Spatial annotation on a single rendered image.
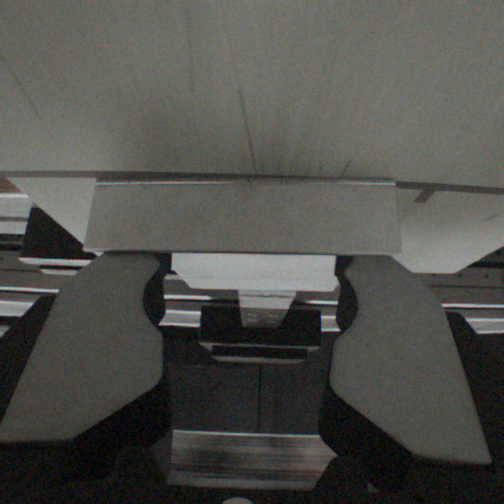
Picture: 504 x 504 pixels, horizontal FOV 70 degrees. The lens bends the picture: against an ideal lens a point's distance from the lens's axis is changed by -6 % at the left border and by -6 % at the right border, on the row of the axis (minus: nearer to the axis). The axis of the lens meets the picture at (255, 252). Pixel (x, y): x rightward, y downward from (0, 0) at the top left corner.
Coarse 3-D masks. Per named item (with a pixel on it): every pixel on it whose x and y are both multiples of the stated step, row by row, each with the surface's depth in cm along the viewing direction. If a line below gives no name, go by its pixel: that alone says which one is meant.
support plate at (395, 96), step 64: (0, 0) 5; (64, 0) 5; (128, 0) 5; (192, 0) 5; (256, 0) 5; (320, 0) 5; (384, 0) 5; (448, 0) 5; (0, 64) 7; (64, 64) 7; (128, 64) 7; (192, 64) 7; (256, 64) 7; (320, 64) 7; (384, 64) 6; (448, 64) 6; (0, 128) 8; (64, 128) 9; (128, 128) 9; (192, 128) 9; (256, 128) 8; (320, 128) 8; (384, 128) 8; (448, 128) 8; (64, 192) 12; (448, 192) 11; (448, 256) 16
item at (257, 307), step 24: (216, 312) 37; (240, 312) 37; (264, 312) 29; (288, 312) 37; (312, 312) 38; (216, 336) 37; (240, 336) 37; (264, 336) 37; (288, 336) 37; (312, 336) 37; (240, 360) 41; (264, 360) 39; (288, 360) 37
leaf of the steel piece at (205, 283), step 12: (204, 288) 23; (216, 288) 23; (228, 288) 23; (240, 288) 23; (252, 288) 23; (264, 288) 22; (276, 288) 22; (288, 288) 22; (300, 288) 22; (312, 288) 22; (324, 288) 22
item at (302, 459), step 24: (192, 432) 18; (216, 432) 18; (192, 456) 18; (216, 456) 18; (240, 456) 18; (264, 456) 18; (288, 456) 18; (312, 456) 18; (168, 480) 17; (192, 480) 17; (216, 480) 17; (240, 480) 17; (264, 480) 17; (288, 480) 17; (312, 480) 17
